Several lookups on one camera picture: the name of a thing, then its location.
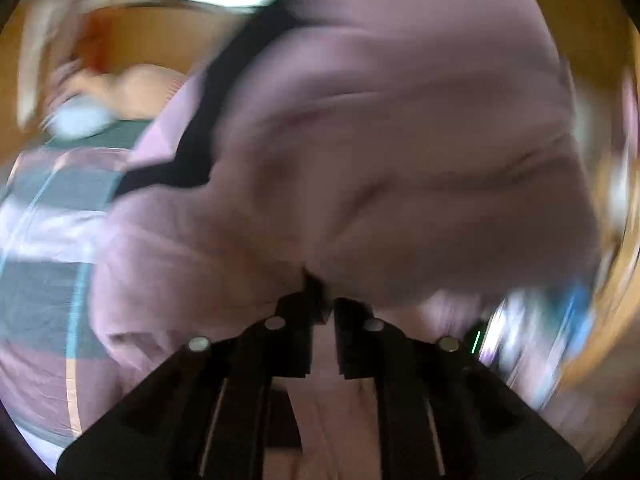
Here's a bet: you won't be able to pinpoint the blue round pillow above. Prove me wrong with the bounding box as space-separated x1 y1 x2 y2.
46 97 117 139

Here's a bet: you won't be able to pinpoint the wooden wall cabinets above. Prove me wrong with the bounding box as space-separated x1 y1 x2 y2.
85 4 251 81

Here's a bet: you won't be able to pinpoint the large pink cloth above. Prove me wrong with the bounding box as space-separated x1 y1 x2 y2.
90 0 603 480

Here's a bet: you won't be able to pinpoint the plaid bed sheet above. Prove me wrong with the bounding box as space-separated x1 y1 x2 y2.
0 119 156 461

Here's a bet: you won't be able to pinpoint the long beige plush toy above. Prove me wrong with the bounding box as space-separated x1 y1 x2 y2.
62 62 192 122

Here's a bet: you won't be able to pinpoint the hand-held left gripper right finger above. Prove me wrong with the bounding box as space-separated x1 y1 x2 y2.
334 298 587 480

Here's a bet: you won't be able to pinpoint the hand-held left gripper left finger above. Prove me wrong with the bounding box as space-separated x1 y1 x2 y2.
56 292 314 480

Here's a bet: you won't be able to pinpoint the red cloth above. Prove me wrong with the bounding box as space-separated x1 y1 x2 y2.
79 14 110 70

